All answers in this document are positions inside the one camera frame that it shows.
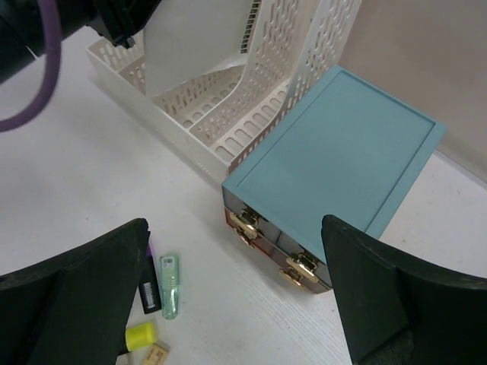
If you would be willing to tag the yellow highlighter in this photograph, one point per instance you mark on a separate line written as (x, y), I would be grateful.
(137, 337)

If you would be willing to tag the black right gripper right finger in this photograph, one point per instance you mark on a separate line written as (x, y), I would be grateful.
(396, 308)

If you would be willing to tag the purple highlighter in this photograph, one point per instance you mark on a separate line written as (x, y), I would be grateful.
(148, 286)

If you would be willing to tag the blue drawer box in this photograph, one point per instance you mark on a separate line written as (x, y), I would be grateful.
(347, 148)

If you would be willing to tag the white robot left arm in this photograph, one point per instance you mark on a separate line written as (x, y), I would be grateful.
(22, 40)

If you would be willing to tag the small wooden stamp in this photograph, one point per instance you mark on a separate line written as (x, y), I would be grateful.
(157, 355)

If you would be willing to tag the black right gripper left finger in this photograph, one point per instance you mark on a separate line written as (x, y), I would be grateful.
(73, 308)

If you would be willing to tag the white plastic file organizer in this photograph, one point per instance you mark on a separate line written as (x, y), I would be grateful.
(217, 120)

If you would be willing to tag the green highlighter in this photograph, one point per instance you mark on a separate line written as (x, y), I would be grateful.
(170, 285)

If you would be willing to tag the white spiral notebook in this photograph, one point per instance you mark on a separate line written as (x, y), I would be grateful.
(188, 39)

